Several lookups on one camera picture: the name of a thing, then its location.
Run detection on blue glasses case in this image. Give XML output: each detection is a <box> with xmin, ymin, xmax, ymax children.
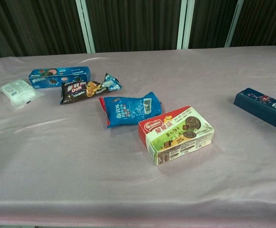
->
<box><xmin>233</xmin><ymin>87</ymin><xmax>276</xmax><ymax>135</ymax></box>

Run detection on green red biscuit box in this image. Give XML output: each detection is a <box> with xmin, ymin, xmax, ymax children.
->
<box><xmin>138</xmin><ymin>106</ymin><xmax>215</xmax><ymax>167</ymax></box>

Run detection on long blue cookie box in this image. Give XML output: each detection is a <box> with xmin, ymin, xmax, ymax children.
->
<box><xmin>28</xmin><ymin>66</ymin><xmax>92</xmax><ymax>90</ymax></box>

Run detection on dark ribbed white-framed partition panel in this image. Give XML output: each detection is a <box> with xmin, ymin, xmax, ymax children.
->
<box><xmin>80</xmin><ymin>0</ymin><xmax>188</xmax><ymax>53</ymax></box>
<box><xmin>182</xmin><ymin>0</ymin><xmax>239</xmax><ymax>50</ymax></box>
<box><xmin>0</xmin><ymin>0</ymin><xmax>87</xmax><ymax>63</ymax></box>
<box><xmin>231</xmin><ymin>0</ymin><xmax>276</xmax><ymax>48</ymax></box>

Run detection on clear white plastic packet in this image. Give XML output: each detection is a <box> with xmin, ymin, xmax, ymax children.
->
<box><xmin>0</xmin><ymin>79</ymin><xmax>46</xmax><ymax>111</ymax></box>

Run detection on black chips snack bag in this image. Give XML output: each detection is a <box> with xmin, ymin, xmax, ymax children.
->
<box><xmin>59</xmin><ymin>80</ymin><xmax>111</xmax><ymax>105</ymax></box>

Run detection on pink tablecloth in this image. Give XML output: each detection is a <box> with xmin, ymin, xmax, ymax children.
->
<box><xmin>0</xmin><ymin>45</ymin><xmax>276</xmax><ymax>228</ymax></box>

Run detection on blue cookie snack bag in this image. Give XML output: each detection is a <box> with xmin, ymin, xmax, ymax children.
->
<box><xmin>98</xmin><ymin>91</ymin><xmax>164</xmax><ymax>129</ymax></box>

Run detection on small blue white snack packet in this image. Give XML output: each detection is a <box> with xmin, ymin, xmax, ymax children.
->
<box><xmin>104</xmin><ymin>73</ymin><xmax>124</xmax><ymax>92</ymax></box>

